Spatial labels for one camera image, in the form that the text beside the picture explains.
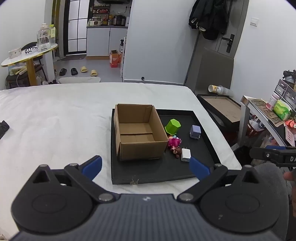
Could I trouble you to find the black-framed sliding door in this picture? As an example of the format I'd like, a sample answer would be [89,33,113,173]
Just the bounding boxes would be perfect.
[63,0,89,56]

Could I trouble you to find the grey drawer organizer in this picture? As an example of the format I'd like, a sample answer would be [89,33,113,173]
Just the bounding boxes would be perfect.
[275,79,296,105]

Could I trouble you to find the green wipes pack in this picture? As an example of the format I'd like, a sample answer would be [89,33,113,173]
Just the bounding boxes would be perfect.
[273,100,292,121]

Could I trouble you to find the metal-frame side desk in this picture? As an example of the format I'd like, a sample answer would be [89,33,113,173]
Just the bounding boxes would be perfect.
[239,95,296,149]

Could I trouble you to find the glass jar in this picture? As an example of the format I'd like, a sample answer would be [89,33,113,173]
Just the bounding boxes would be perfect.
[36,23,52,52]

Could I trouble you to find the black door lock handle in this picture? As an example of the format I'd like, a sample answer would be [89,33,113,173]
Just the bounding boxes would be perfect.
[225,34,235,54]

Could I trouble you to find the dark grey door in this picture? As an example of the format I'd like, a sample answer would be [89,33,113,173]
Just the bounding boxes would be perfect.
[184,0,250,87]

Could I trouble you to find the white shelf rack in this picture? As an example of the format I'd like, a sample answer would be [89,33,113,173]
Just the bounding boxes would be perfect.
[119,36,128,78]

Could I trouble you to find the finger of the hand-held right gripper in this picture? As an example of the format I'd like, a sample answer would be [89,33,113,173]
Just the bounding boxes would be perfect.
[249,146,286,163]

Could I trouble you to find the green hexagonal cup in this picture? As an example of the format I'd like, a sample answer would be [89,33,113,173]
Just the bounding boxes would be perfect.
[165,119,181,135]

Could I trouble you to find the grey padded panel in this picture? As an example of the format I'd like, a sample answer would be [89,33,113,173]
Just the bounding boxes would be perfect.
[194,47,234,94]

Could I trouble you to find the round gold-edged table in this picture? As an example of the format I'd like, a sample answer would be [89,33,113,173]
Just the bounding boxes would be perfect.
[1,43,58,86]

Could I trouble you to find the black cardboard-lined tray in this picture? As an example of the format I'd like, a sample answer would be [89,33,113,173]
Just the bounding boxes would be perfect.
[196,94,242,131]

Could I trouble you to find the pink toy figure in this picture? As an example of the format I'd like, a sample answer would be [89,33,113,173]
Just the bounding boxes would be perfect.
[168,136,182,149]

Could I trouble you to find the purple cube toy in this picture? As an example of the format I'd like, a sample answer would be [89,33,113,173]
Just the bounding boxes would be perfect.
[190,125,201,139]

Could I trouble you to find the paper cup stack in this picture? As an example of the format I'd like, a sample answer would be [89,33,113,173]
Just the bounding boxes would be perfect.
[208,85,234,96]

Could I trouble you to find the white floor mat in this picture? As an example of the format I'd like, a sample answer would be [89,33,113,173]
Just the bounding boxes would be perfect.
[58,76,101,84]

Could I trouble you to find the orange box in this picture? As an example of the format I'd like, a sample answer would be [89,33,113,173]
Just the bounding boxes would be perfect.
[109,50,122,68]

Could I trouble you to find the cardboard box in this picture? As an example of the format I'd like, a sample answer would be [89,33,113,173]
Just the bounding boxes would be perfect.
[114,103,169,162]

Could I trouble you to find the person's right hand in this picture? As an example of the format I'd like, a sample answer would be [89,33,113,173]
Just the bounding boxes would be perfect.
[283,171,296,217]

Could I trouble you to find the brown-haired doll figure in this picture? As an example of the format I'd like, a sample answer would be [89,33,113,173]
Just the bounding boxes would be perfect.
[171,146,183,159]

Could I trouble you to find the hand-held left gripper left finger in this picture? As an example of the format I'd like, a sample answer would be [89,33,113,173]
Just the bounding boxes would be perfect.
[30,155,121,204]

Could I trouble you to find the white charger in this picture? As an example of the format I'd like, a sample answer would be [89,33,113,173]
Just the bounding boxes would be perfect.
[181,147,191,162]

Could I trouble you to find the pink bottle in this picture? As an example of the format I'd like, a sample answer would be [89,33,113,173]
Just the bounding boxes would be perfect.
[266,93,280,110]

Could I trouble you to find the small white box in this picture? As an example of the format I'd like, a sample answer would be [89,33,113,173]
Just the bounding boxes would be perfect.
[9,47,22,58]

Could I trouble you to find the white kitchen cabinet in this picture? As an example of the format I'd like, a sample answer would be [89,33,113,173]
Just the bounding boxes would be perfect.
[86,26,128,57]

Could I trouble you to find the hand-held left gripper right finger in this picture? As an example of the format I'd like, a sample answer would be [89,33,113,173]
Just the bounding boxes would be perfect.
[177,157,265,203]

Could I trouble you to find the black hanging jackets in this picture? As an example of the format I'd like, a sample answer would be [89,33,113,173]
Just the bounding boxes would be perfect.
[188,0,230,40]

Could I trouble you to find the dark doormat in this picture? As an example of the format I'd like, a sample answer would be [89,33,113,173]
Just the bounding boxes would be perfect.
[60,55,86,61]

